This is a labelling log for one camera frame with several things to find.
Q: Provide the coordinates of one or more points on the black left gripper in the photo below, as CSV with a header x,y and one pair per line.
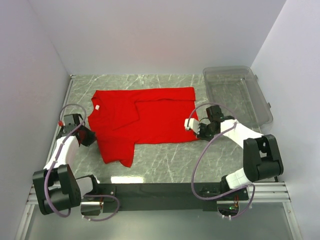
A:
x,y
88,136

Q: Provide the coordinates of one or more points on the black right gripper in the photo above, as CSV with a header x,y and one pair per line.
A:
x,y
200,131

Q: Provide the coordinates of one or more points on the red t shirt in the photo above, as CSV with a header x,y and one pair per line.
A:
x,y
122,119

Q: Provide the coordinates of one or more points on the clear plastic storage bin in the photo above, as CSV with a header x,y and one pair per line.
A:
x,y
237,88

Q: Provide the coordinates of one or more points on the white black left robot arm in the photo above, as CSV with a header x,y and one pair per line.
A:
x,y
55,186

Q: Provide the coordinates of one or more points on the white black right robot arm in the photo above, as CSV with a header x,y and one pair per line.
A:
x,y
261,155

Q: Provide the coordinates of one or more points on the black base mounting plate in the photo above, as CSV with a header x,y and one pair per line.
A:
x,y
163,196

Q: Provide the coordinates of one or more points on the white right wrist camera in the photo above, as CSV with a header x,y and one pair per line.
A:
x,y
191,124

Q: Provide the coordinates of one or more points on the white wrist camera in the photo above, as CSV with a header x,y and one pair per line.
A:
x,y
191,124
64,123

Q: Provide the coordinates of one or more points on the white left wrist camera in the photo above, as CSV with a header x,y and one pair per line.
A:
x,y
64,123

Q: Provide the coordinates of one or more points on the aluminium front frame rail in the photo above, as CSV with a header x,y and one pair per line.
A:
x,y
265,192

